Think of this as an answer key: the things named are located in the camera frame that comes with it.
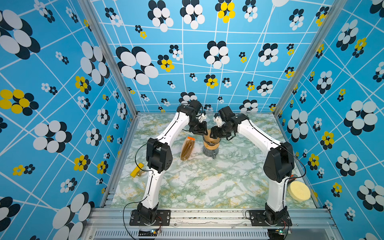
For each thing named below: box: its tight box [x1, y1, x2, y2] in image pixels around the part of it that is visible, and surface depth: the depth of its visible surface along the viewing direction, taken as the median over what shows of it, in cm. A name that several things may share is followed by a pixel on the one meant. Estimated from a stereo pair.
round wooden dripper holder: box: [203, 138, 222, 150], surface depth 91 cm
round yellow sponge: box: [288, 180, 311, 201], surface depth 81 cm
